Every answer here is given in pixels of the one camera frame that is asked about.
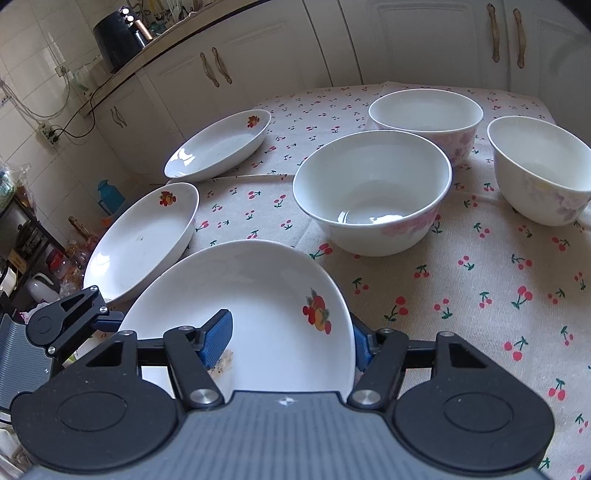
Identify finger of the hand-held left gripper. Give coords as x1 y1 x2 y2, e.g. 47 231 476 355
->
25 285 124 370

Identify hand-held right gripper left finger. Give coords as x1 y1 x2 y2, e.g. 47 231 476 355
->
85 308 234 411

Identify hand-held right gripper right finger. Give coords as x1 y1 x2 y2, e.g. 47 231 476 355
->
346 314 497 412

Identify white plate fruit print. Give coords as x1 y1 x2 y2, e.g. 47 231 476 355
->
164 109 272 182
83 182 200 305
117 239 357 400

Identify white floral bowl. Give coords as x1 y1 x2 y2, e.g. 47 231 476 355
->
368 89 484 168
292 130 453 258
487 115 591 227

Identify white kettle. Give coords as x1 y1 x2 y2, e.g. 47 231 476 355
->
25 272 61 303

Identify red lid jar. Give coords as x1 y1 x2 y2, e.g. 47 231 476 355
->
46 251 70 280

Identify dark metal shelf rack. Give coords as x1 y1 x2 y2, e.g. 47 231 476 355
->
0 194 70 315

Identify cherry print tablecloth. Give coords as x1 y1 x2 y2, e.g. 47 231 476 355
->
69 80 591 480

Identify blue plastic jug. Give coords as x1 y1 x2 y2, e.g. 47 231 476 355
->
97 180 126 215

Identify clear plastic bag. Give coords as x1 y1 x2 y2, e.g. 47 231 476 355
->
0 161 31 208

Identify white power strip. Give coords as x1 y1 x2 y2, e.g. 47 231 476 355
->
39 121 62 147

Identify grey kitchen countertop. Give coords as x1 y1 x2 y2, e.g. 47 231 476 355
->
78 0 259 118

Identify black air fryer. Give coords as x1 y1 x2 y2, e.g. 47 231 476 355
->
92 6 151 72

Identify assorted kitchen utensils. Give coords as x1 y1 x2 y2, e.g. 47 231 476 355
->
139 0 208 35

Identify black power cable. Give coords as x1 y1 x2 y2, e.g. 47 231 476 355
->
51 85 109 139

